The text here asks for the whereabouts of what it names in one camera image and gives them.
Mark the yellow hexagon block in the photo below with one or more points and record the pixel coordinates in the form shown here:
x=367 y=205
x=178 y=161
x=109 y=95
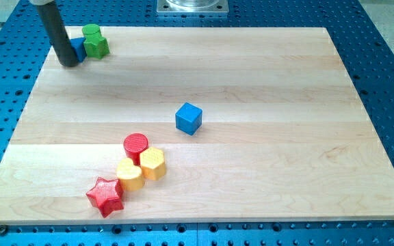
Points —
x=152 y=163

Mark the yellow heart block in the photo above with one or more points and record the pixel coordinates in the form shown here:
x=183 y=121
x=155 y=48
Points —
x=130 y=175

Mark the blue cube block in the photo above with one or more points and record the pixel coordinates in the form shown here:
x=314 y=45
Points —
x=188 y=118

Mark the red cylinder block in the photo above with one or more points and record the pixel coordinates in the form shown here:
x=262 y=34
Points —
x=134 y=144

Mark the blue perforated metal table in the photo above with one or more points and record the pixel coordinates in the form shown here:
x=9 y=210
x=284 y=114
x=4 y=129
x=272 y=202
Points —
x=362 y=31

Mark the blue triangle block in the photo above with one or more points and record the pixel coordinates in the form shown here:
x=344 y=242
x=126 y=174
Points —
x=78 y=46

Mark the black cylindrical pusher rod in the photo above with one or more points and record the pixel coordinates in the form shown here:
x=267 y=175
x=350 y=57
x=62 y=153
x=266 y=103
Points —
x=54 y=26

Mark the light wooden board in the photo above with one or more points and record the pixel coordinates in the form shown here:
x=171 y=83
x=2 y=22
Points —
x=284 y=134

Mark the green star block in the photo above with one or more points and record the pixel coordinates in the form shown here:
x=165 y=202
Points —
x=96 y=46

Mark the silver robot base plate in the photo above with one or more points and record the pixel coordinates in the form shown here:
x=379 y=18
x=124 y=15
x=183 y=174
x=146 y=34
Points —
x=192 y=6

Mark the green cylinder block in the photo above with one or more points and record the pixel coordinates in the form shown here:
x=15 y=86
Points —
x=91 y=31

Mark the red star block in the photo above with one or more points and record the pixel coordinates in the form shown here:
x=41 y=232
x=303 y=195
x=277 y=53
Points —
x=106 y=196

